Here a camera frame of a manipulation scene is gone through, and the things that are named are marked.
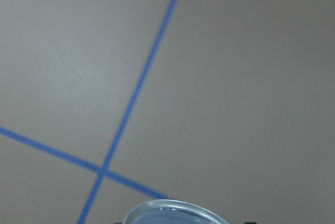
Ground clear tennis ball can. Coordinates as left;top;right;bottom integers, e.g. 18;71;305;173
122;199;227;223

